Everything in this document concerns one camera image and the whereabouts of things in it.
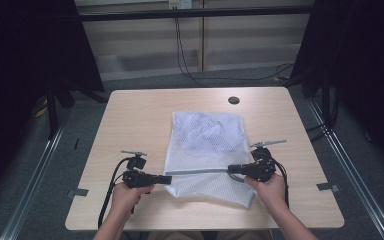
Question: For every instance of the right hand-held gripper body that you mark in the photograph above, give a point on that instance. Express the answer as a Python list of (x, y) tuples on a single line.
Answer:
[(261, 168)]

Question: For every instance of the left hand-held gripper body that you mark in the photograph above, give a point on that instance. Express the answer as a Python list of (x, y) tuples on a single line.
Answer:
[(136, 178)]

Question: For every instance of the white mesh laundry bag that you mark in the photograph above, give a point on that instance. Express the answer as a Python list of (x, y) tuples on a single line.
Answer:
[(206, 160)]

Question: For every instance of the person's left hand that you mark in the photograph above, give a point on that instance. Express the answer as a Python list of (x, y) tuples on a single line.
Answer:
[(128, 198)]

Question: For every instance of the person's right hand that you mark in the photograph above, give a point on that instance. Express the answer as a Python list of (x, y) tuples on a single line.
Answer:
[(270, 193)]

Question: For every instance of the white crumpled garment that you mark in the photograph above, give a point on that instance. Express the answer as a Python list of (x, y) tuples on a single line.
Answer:
[(206, 131)]

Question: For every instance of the grey tape piece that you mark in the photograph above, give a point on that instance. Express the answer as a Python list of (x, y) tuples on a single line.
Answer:
[(327, 187), (78, 192)]

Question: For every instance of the black metal stand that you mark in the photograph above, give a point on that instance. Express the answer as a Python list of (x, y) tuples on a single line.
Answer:
[(51, 113), (326, 90)]

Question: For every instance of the yellow floor object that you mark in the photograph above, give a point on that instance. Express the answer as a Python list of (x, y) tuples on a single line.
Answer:
[(41, 111)]

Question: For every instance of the black curtain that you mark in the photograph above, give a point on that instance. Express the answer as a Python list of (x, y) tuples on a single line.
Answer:
[(16, 66), (370, 66)]

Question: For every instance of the black horizontal bar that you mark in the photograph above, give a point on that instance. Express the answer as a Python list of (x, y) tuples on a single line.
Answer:
[(193, 13)]

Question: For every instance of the aluminium floor rail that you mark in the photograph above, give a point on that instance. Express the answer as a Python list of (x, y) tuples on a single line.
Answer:
[(30, 190), (356, 186)]

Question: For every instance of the white wall outlet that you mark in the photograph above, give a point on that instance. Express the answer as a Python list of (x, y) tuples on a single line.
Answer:
[(180, 3)]

